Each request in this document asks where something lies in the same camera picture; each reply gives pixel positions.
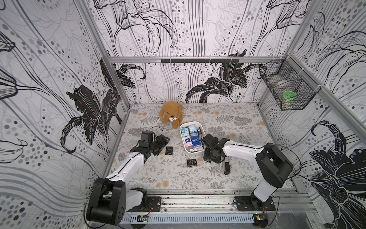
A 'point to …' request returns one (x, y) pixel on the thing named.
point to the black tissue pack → (169, 150)
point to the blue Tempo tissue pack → (196, 141)
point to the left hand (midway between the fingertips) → (169, 144)
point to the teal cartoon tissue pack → (185, 131)
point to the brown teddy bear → (172, 111)
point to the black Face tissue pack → (199, 132)
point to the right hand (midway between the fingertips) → (207, 156)
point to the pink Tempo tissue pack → (188, 141)
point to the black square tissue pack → (192, 162)
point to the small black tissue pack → (193, 150)
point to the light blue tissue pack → (193, 130)
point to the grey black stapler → (227, 168)
